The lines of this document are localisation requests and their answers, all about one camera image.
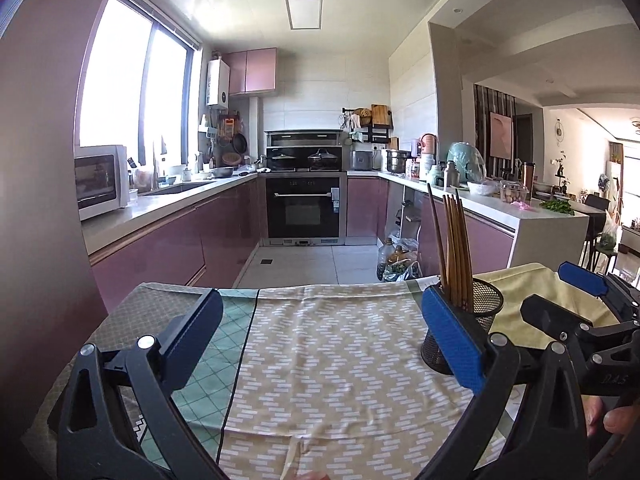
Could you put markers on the wooden chopsticks bundle in holder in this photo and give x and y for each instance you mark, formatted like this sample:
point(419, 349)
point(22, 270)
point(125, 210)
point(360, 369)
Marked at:
point(454, 256)

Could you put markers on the pink wall cabinet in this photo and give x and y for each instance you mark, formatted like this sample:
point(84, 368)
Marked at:
point(252, 71)

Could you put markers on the right hand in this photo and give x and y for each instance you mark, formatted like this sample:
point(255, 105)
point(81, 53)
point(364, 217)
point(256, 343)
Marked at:
point(617, 421)

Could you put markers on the black built-in oven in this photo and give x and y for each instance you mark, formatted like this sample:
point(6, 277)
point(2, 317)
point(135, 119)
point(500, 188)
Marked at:
point(306, 208)

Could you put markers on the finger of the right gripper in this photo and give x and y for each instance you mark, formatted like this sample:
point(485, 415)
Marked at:
point(596, 285)
point(563, 326)

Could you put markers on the white microwave oven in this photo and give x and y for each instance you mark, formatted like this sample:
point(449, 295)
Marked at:
point(101, 179)

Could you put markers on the bag of green vegetables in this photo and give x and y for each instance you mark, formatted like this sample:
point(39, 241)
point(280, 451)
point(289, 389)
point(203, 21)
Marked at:
point(398, 260)

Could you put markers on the black mesh utensil holder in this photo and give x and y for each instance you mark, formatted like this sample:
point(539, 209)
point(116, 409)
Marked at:
point(455, 339)

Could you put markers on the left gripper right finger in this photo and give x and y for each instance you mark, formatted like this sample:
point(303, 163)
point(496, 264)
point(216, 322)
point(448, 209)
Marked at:
point(548, 438)

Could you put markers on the steel stock pot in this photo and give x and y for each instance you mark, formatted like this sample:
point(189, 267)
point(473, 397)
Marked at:
point(396, 161)

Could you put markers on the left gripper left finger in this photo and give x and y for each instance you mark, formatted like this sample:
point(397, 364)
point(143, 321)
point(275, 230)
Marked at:
point(95, 436)

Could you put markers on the patterned tablecloth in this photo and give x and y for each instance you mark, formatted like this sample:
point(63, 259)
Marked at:
point(322, 378)

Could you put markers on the white water heater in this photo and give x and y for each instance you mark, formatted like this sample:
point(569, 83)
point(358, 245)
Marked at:
point(217, 84)

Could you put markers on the teal air fryer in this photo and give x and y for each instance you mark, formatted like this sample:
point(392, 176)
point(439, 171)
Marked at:
point(469, 162)

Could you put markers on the black wall spice rack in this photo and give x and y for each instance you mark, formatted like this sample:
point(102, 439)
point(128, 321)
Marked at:
point(373, 124)

